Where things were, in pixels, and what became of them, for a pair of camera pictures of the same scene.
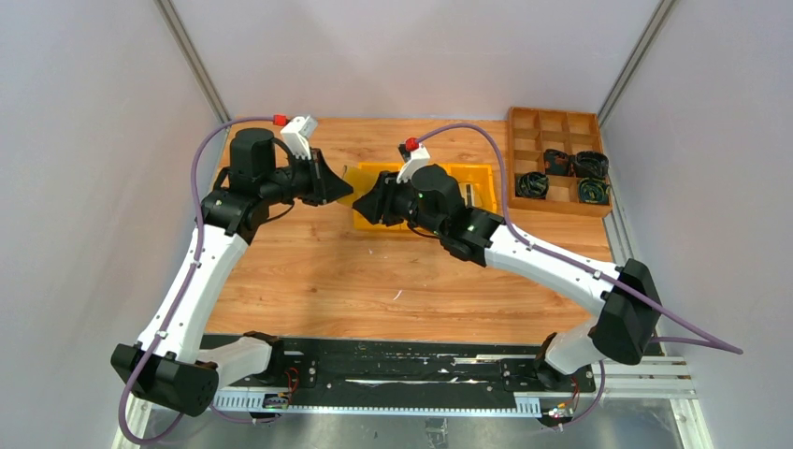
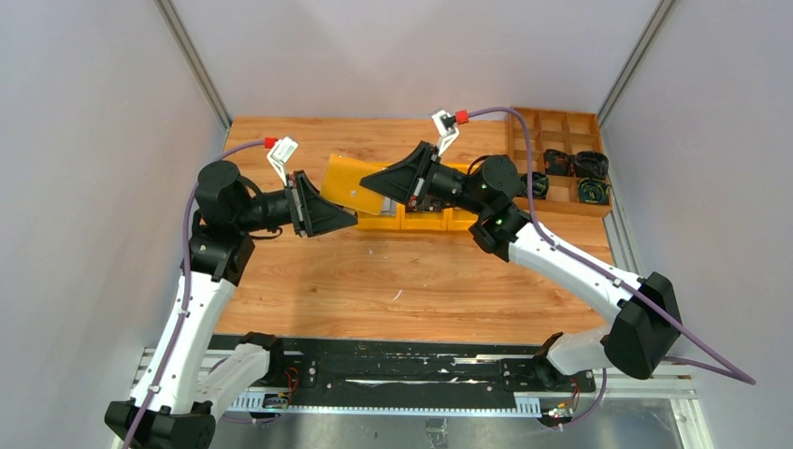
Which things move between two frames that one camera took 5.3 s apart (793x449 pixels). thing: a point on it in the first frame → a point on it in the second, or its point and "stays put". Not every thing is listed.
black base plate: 351,367 stays put
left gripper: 317,177 → 296,204
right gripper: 386,199 → 425,176
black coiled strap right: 591,165 stays put
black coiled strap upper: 556,163 stays put
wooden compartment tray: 530,133 stays put
